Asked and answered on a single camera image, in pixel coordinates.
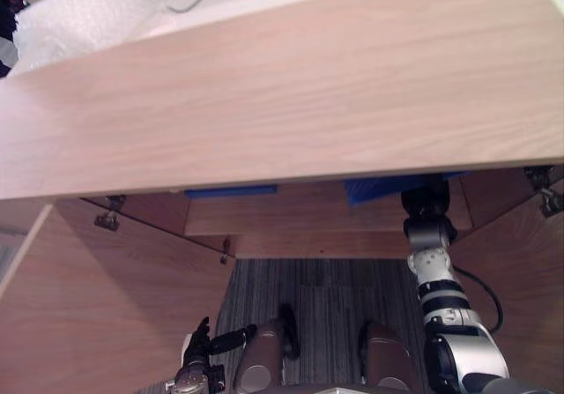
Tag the blue ribbed folder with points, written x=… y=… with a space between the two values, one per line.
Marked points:
x=368 y=191

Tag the robot right leg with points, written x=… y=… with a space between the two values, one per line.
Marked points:
x=383 y=354

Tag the metal door hinge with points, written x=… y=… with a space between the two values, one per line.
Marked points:
x=225 y=250
x=551 y=202
x=108 y=215
x=537 y=176

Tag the light wooden cabinet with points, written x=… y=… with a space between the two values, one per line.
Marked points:
x=282 y=103

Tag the wooden cabinet door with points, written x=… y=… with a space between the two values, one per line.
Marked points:
x=110 y=306
x=524 y=270

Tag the wooden inner shelf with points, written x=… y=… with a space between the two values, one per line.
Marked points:
x=304 y=215

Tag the white bubble wrap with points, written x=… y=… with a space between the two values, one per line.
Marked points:
x=83 y=19

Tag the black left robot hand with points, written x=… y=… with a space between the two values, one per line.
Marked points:
x=211 y=341

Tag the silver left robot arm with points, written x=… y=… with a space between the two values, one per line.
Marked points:
x=194 y=381

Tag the blue flat folder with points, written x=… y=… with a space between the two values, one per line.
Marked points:
x=231 y=191

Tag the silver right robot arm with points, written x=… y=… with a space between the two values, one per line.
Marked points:
x=445 y=319

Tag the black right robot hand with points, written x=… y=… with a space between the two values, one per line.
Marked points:
x=425 y=200

